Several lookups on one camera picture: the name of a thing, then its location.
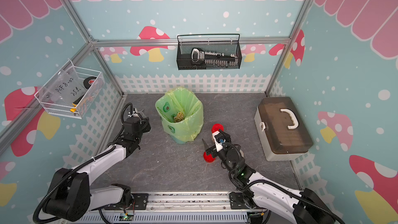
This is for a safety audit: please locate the peanut jar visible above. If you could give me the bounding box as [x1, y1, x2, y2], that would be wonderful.
[211, 123, 224, 133]

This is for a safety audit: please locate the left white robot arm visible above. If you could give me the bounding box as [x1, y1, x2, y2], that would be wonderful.
[32, 103, 151, 224]

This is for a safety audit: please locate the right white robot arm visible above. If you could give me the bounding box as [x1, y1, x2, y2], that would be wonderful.
[204, 129, 343, 224]

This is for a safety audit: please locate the peanut pile in bin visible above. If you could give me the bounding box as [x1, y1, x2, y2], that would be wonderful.
[172, 112, 185, 123]

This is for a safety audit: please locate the green bag trash bin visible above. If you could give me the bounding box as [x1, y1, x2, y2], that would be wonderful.
[155, 87, 204, 144]

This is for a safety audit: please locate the brown lid storage box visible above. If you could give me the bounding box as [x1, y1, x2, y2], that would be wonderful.
[255, 97, 314, 161]

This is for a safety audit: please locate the black tape roll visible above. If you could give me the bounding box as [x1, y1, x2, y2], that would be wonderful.
[84, 76, 97, 90]

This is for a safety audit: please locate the yellow black tool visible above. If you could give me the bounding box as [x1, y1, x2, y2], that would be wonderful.
[70, 95, 84, 113]

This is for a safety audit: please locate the clear plastic bag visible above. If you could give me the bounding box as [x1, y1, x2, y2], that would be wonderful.
[41, 66, 87, 110]

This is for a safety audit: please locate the socket set in basket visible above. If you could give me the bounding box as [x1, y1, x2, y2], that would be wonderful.
[190, 48, 240, 68]

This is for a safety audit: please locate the white wire wall basket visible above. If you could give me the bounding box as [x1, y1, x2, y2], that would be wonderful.
[34, 60, 105, 119]

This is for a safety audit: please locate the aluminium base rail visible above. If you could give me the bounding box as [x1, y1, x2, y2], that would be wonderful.
[66, 190, 318, 224]

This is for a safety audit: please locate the black mesh wall basket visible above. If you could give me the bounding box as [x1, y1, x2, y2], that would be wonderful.
[176, 34, 242, 70]

